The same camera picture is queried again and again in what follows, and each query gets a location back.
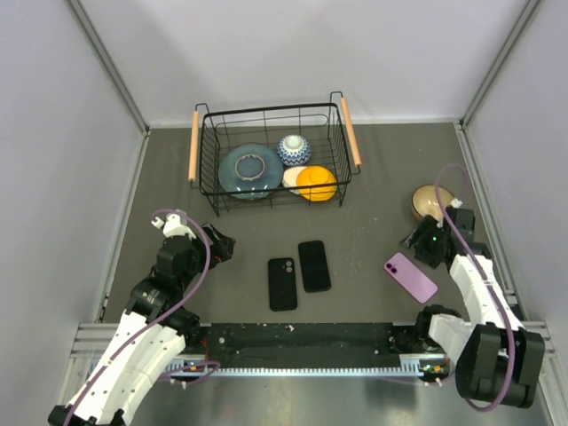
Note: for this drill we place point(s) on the purple smartphone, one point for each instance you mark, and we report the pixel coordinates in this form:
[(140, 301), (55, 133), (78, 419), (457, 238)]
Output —
[(415, 282)]

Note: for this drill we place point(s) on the black smartphone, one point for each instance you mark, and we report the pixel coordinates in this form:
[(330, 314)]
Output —
[(314, 268)]

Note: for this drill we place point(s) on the left wooden basket handle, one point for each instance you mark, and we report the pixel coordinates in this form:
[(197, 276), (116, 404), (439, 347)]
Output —
[(194, 143)]

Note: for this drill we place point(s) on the blue white patterned bowl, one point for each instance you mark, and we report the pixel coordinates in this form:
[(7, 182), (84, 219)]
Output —
[(294, 150)]

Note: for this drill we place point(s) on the brown ceramic bowl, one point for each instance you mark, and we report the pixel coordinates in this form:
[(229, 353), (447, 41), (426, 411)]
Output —
[(425, 203)]

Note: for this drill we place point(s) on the blue glazed plate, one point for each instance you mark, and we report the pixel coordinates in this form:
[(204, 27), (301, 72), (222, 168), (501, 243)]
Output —
[(250, 171)]

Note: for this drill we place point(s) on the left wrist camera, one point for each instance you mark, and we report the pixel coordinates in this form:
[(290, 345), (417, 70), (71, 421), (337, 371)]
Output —
[(173, 225)]

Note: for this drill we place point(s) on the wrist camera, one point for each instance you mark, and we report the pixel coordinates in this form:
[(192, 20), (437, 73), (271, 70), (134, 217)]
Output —
[(173, 225), (456, 203)]

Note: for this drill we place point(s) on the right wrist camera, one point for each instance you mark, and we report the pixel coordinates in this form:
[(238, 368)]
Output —
[(456, 203)]

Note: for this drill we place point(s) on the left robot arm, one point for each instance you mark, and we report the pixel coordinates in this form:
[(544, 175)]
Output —
[(154, 327)]

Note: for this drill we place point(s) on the orange bowl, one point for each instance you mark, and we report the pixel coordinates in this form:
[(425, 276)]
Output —
[(316, 183)]

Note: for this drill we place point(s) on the wooden basket handle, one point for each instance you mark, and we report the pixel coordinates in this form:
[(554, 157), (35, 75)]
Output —
[(194, 143), (355, 153)]

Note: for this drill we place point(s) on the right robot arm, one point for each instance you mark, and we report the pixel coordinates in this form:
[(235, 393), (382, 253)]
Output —
[(497, 361)]

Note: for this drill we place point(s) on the right wooden basket handle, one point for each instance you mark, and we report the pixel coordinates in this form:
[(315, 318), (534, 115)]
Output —
[(355, 153)]

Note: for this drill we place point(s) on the black wire dish basket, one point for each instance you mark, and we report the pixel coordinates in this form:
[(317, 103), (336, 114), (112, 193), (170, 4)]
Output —
[(322, 124)]

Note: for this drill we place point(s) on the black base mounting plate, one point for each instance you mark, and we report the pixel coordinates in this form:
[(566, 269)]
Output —
[(232, 343)]

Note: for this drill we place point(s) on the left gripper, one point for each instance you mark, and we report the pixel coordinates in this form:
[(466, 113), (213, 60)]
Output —
[(222, 248)]

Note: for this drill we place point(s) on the white speckled bowl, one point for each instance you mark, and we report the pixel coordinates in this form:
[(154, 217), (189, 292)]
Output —
[(290, 176)]

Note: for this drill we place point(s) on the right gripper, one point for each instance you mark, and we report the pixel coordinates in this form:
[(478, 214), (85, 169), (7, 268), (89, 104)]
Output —
[(417, 238)]

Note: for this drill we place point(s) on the grey slotted cable duct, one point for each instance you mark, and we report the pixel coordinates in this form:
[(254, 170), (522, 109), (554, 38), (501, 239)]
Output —
[(409, 365)]

